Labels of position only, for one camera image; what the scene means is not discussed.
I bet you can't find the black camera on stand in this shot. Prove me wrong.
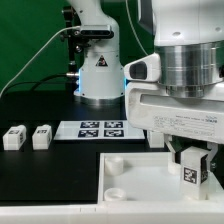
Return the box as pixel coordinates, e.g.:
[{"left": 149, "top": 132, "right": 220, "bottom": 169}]
[{"left": 60, "top": 6, "right": 114, "bottom": 79}]

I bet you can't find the white square tabletop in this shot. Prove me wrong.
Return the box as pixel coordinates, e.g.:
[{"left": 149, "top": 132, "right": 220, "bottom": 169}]
[{"left": 98, "top": 152, "right": 224, "bottom": 212}]

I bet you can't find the black cable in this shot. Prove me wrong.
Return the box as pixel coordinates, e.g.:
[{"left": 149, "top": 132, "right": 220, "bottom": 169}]
[{"left": 0, "top": 74, "right": 73, "bottom": 98}]

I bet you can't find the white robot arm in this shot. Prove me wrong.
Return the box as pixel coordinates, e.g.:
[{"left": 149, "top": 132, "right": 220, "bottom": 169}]
[{"left": 124, "top": 0, "right": 224, "bottom": 147}]

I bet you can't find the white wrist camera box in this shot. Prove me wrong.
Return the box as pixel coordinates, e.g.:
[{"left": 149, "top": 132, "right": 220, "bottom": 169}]
[{"left": 124, "top": 53, "right": 161, "bottom": 83}]

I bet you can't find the white marker base plate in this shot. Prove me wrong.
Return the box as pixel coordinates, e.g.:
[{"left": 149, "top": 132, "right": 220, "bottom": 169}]
[{"left": 54, "top": 120, "right": 144, "bottom": 140}]

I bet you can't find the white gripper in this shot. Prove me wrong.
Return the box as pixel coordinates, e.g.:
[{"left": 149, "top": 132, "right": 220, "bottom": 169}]
[{"left": 125, "top": 82, "right": 224, "bottom": 167}]

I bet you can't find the white cable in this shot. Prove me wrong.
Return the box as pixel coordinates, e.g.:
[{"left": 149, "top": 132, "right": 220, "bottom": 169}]
[{"left": 0, "top": 25, "right": 82, "bottom": 98}]

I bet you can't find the white obstacle fence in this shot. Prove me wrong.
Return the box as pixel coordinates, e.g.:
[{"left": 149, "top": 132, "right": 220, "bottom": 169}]
[{"left": 0, "top": 201, "right": 224, "bottom": 224}]

